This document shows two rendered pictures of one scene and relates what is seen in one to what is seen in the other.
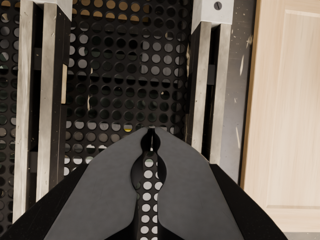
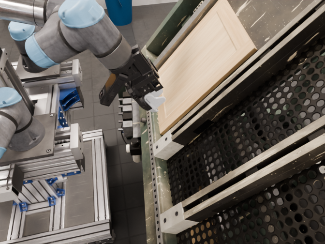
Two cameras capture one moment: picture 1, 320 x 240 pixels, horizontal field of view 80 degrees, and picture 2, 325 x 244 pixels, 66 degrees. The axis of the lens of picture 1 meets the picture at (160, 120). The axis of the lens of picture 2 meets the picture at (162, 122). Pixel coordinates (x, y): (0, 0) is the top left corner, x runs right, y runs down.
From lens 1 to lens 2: 0.69 m
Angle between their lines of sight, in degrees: 57
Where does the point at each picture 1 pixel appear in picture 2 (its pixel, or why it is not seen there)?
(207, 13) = (169, 140)
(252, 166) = (221, 73)
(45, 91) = (214, 186)
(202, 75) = (187, 125)
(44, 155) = (243, 167)
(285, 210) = (234, 42)
